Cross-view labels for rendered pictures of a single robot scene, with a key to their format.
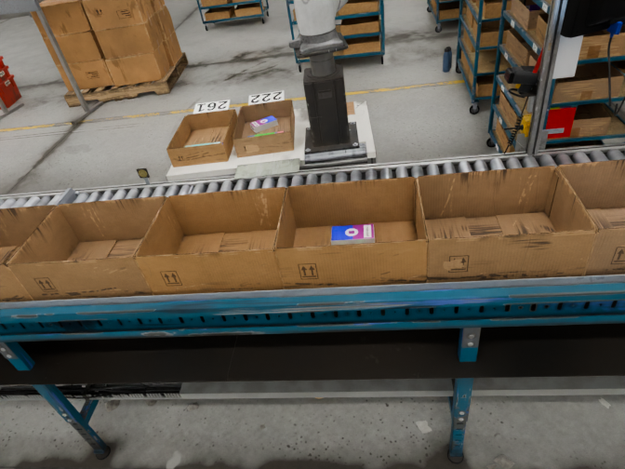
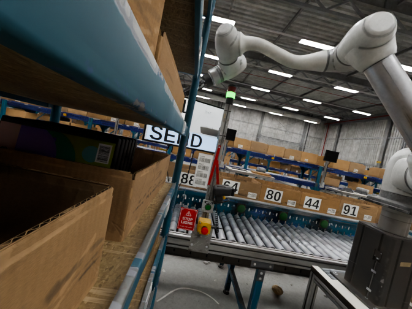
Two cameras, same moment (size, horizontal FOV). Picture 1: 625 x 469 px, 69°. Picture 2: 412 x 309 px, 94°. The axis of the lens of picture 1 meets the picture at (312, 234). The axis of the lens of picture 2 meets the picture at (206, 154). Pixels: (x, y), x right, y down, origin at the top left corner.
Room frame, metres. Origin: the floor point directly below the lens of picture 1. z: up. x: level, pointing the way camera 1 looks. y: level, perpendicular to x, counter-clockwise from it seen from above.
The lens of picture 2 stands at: (2.67, -1.32, 1.30)
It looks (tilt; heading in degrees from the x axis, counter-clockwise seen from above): 3 degrees down; 165
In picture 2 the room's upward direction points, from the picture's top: 12 degrees clockwise
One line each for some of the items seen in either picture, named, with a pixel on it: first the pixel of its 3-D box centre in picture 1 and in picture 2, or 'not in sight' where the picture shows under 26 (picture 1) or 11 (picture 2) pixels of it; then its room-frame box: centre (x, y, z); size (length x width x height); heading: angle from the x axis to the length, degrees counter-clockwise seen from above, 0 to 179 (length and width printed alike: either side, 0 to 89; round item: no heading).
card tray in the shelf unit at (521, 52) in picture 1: (542, 44); not in sight; (2.63, -1.53, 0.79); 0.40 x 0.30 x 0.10; 171
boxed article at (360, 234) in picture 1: (352, 236); not in sight; (1.08, -0.12, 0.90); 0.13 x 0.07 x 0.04; 79
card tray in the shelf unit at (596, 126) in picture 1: (564, 111); not in sight; (2.16, -1.45, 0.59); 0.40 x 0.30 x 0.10; 167
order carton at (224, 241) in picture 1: (222, 241); (310, 199); (1.09, 0.27, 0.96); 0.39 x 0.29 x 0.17; 79
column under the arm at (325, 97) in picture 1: (327, 106); (381, 262); (2.03, -0.18, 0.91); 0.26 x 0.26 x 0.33; 83
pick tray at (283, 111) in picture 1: (265, 127); not in sight; (2.18, 0.14, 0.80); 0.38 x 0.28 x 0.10; 174
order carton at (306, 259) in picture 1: (352, 234); (273, 192); (1.02, -0.11, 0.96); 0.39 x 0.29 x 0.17; 79
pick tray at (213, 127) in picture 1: (206, 137); not in sight; (2.19, 0.45, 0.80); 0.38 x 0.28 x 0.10; 172
